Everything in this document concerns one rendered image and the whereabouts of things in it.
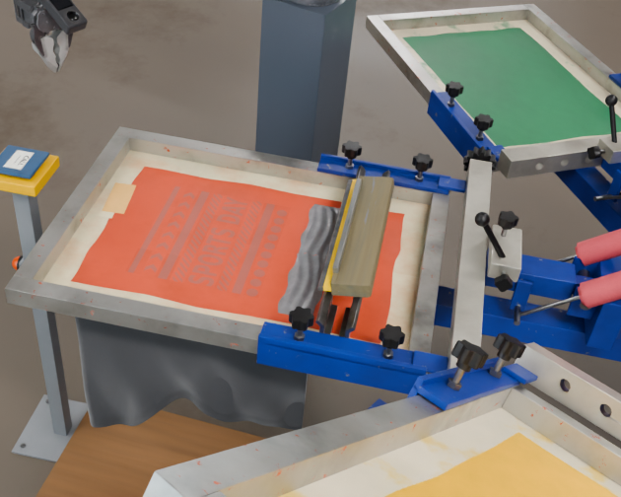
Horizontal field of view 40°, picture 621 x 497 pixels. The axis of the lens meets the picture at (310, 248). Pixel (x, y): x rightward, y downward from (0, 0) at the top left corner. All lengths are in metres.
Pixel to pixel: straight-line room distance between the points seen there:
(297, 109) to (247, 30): 2.51
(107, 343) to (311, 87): 0.89
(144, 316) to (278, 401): 0.36
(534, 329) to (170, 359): 0.74
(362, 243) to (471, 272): 0.22
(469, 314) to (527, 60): 1.24
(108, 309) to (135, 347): 0.18
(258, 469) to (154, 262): 1.06
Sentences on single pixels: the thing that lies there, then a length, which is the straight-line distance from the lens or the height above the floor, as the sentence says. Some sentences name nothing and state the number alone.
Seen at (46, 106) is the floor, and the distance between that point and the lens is 4.12.
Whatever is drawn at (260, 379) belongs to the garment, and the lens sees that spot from 1.72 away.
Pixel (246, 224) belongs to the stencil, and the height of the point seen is 0.96.
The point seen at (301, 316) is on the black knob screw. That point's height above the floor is 1.06.
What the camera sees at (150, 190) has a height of 0.96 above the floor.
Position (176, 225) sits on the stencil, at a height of 0.96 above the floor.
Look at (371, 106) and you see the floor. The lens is 4.19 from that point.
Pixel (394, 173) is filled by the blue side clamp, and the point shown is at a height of 1.00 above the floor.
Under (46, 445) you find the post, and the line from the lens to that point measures 2.67.
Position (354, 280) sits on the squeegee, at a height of 1.06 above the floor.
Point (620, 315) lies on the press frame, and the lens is 1.71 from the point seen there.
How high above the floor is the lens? 2.10
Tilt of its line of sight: 40 degrees down
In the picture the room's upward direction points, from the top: 6 degrees clockwise
